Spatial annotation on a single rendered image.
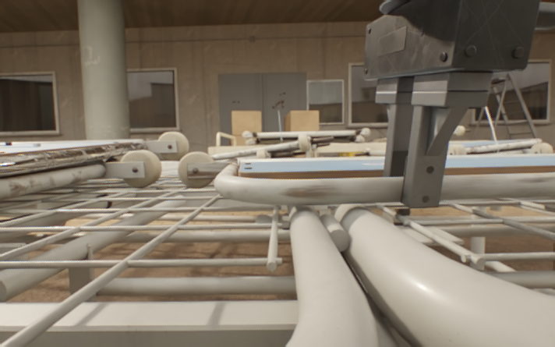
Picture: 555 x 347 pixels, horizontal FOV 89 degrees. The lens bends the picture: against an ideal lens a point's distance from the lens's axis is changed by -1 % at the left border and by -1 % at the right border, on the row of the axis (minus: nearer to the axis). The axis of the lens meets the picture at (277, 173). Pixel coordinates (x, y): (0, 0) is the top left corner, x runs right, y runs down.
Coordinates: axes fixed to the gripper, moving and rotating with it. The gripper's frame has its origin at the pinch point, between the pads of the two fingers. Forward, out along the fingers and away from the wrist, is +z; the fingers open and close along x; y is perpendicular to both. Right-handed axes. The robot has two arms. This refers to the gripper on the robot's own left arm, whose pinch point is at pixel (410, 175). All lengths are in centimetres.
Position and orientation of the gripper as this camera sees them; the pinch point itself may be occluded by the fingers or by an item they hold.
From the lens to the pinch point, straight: 27.1
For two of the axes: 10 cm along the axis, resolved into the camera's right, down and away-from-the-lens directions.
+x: -1.1, -2.7, 9.6
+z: 0.0, 9.6, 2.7
